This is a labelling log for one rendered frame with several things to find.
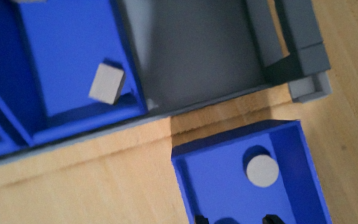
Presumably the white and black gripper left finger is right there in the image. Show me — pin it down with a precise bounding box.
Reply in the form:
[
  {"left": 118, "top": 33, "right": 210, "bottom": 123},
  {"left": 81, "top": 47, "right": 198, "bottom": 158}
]
[{"left": 194, "top": 215, "right": 210, "bottom": 224}]

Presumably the small grey block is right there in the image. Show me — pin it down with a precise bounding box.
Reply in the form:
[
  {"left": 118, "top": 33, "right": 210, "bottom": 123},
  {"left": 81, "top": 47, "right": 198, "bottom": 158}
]
[
  {"left": 7, "top": 0, "right": 47, "bottom": 5},
  {"left": 87, "top": 65, "right": 126, "bottom": 107}
]

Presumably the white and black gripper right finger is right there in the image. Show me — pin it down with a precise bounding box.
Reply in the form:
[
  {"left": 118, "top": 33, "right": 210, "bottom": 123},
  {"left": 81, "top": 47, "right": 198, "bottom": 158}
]
[{"left": 262, "top": 214, "right": 286, "bottom": 224}]

